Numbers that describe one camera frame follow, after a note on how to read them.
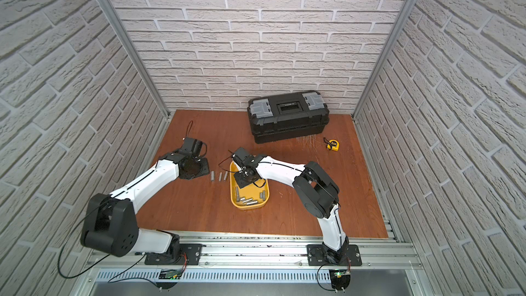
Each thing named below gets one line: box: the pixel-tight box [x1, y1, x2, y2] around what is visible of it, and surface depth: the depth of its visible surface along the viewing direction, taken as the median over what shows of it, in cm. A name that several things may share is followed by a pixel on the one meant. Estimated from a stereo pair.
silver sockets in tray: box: [235, 186, 266, 206], surface depth 89 cm
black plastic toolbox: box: [247, 90, 330, 144], surface depth 102 cm
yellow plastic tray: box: [229, 161, 270, 211], surface depth 88 cm
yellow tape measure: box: [323, 137, 340, 152], surface depth 105 cm
